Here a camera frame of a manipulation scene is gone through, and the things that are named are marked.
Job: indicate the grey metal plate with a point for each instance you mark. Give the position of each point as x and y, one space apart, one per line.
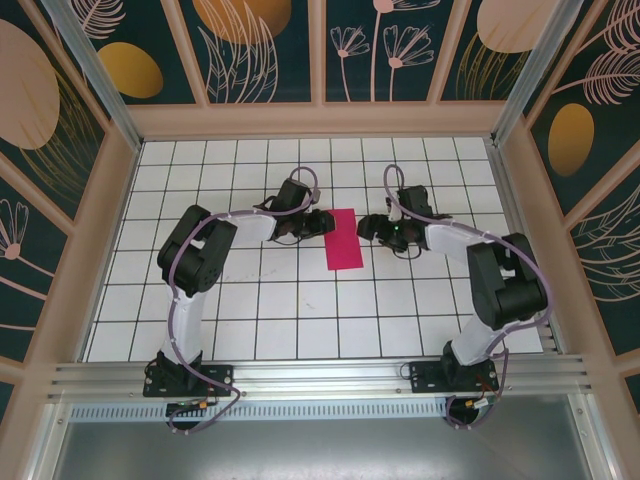
320 450

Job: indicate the wall panel with leaves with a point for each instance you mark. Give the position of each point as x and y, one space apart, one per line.
240 50

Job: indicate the wall panel with pale circle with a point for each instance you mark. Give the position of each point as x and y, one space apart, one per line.
475 75

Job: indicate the wall panel with pale oval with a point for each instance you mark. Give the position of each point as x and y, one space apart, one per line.
40 100

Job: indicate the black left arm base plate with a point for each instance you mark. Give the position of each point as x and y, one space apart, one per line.
220 380

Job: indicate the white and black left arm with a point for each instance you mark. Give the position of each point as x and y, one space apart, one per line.
195 260

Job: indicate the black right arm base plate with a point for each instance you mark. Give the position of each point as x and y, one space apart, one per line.
425 377

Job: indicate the wall panel with single flower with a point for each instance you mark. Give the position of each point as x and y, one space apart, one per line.
25 250

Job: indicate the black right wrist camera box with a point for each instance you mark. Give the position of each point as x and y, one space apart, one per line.
415 202

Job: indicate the wall panel with pink flowers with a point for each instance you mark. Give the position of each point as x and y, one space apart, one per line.
370 75

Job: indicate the long aluminium mounting rail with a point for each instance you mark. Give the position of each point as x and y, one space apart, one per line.
320 372

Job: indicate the wall panel with orange oval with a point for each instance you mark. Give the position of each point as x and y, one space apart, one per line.
135 70

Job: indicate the wall panel with pink fronds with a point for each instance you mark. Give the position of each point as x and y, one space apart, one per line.
610 260

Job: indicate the pink paper sheet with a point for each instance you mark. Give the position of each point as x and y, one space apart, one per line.
344 245

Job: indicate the wall panel with feather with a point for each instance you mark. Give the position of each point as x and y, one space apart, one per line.
600 100

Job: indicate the aluminium frame post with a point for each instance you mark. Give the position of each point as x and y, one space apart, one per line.
535 60
90 65

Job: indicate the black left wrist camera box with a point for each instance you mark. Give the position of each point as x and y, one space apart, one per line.
295 197

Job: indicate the aluminium table side rail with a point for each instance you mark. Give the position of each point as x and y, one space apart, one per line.
520 250

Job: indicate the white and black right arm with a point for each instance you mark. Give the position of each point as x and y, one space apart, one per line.
505 280

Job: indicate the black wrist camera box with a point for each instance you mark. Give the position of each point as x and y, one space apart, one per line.
295 197
415 202

